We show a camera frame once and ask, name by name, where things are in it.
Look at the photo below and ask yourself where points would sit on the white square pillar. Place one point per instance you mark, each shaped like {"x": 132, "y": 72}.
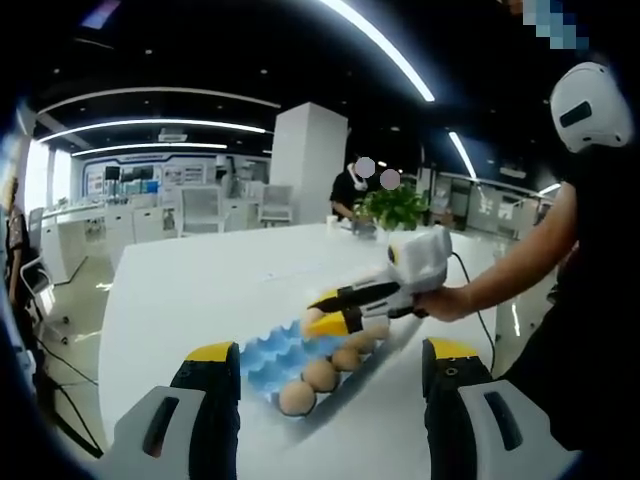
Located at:
{"x": 307, "y": 165}

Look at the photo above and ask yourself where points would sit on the white cup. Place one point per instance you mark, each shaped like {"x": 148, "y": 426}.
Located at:
{"x": 330, "y": 222}

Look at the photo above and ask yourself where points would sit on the small dark object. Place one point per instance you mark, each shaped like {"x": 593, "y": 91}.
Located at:
{"x": 362, "y": 231}

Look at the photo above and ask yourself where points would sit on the long ceiling light strip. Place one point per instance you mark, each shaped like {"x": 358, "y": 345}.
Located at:
{"x": 390, "y": 52}

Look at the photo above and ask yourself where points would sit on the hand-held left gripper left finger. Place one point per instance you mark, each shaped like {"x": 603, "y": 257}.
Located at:
{"x": 215, "y": 430}

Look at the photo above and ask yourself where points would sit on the single brown egg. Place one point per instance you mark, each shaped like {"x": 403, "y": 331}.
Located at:
{"x": 297, "y": 397}
{"x": 320, "y": 375}
{"x": 314, "y": 316}
{"x": 365, "y": 343}
{"x": 380, "y": 333}
{"x": 345, "y": 357}

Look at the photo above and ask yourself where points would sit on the potted green plant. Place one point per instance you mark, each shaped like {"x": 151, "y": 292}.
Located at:
{"x": 395, "y": 205}

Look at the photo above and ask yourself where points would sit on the person's right hand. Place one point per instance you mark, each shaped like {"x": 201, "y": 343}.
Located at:
{"x": 447, "y": 305}

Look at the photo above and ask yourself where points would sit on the white mesh chair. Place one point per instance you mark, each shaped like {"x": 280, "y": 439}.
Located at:
{"x": 200, "y": 207}
{"x": 276, "y": 202}

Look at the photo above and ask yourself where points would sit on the white table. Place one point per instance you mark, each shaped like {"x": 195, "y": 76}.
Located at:
{"x": 190, "y": 300}

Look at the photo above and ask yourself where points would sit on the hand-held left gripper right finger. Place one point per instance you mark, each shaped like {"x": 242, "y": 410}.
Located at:
{"x": 450, "y": 425}

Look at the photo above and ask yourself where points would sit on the short ceiling light strip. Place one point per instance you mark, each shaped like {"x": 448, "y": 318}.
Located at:
{"x": 462, "y": 154}

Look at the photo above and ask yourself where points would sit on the operator in black clothing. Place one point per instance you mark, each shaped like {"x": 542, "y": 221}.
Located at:
{"x": 600, "y": 300}

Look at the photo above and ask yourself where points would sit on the blue egg tray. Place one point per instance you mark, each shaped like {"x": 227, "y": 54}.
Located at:
{"x": 270, "y": 360}

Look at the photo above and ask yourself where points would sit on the white chest-worn device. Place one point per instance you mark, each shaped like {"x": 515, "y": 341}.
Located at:
{"x": 600, "y": 85}

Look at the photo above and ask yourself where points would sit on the white egg tray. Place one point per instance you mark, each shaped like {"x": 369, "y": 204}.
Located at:
{"x": 405, "y": 335}

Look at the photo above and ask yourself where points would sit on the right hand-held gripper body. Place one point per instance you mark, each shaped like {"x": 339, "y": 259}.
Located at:
{"x": 425, "y": 255}

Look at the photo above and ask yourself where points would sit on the ceiling air conditioner unit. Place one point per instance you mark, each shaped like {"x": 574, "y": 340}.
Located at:
{"x": 513, "y": 173}
{"x": 174, "y": 136}

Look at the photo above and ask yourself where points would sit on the blue framed display wall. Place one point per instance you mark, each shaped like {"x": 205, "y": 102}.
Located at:
{"x": 145, "y": 172}

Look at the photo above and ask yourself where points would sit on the white office chair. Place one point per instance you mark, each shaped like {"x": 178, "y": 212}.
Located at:
{"x": 42, "y": 295}

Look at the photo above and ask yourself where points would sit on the black tripod stand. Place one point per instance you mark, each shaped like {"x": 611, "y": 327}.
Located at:
{"x": 50, "y": 395}

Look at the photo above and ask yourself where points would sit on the white cabinet row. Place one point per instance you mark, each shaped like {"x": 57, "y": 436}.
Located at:
{"x": 75, "y": 237}

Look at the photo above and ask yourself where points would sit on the ceiling-mounted screen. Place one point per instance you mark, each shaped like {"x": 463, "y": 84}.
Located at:
{"x": 100, "y": 14}

